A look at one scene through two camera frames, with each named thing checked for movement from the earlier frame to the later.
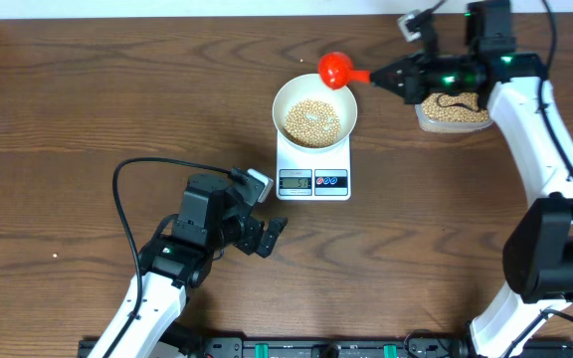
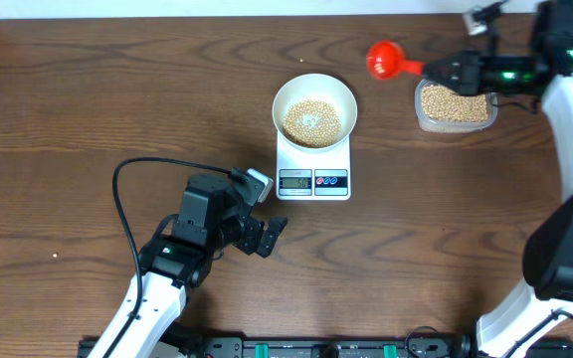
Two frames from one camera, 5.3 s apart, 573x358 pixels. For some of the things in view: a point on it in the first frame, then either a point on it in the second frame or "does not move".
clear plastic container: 452,112 does not move
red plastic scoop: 335,71 to 386,61
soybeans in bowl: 312,124 does not move
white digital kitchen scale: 323,175 does not move
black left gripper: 248,242 does not move
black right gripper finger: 398,76 to 447,71
